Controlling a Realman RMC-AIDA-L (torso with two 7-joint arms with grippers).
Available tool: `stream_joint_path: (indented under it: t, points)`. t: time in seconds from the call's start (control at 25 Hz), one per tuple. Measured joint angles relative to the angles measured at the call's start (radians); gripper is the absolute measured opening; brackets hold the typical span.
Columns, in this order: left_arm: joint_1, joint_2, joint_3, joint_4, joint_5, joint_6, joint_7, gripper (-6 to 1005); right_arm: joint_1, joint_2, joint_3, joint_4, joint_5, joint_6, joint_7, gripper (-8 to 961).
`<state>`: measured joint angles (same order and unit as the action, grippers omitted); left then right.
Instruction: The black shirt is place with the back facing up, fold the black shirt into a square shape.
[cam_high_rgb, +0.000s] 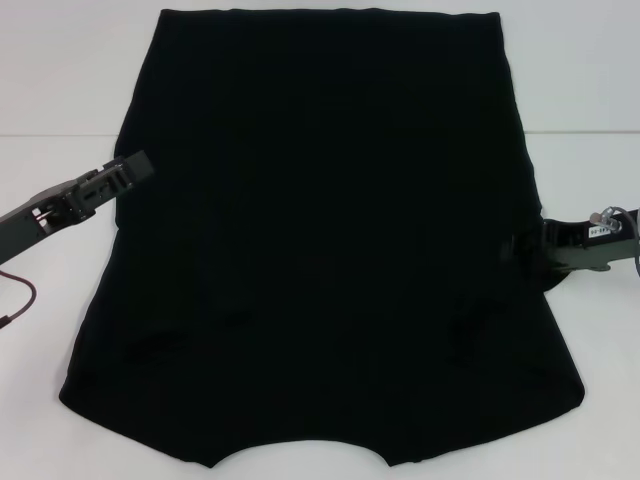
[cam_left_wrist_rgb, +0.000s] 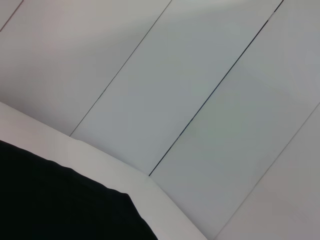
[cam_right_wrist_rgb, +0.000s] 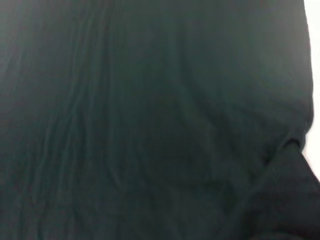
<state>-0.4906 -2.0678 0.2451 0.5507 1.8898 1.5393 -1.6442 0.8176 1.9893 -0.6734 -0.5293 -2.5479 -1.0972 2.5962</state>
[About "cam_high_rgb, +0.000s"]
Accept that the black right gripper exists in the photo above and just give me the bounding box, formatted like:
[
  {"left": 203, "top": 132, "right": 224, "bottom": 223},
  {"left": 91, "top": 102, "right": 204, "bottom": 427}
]
[{"left": 502, "top": 207, "right": 640, "bottom": 277}]

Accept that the arm cable with connector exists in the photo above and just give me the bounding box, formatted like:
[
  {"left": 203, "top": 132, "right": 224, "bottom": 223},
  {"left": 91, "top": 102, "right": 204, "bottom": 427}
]
[
  {"left": 589, "top": 206, "right": 640, "bottom": 279},
  {"left": 0, "top": 269, "right": 37, "bottom": 331}
]

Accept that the black t-shirt with white print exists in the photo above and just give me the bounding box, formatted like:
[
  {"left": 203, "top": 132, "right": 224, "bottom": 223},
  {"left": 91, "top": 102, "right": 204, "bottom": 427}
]
[{"left": 58, "top": 7, "right": 587, "bottom": 455}]

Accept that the right arm cable with connector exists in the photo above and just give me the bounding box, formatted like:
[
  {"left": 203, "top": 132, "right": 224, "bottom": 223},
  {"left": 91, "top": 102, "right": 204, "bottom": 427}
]
[{"left": 589, "top": 206, "right": 640, "bottom": 279}]

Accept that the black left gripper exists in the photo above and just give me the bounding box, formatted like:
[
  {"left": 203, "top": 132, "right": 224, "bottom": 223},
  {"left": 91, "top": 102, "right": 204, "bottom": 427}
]
[{"left": 0, "top": 149, "right": 155, "bottom": 266}]

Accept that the left arm cable with connector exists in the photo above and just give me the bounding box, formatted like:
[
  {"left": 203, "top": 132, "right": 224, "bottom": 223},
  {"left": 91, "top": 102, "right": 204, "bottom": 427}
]
[{"left": 0, "top": 269, "right": 37, "bottom": 331}]

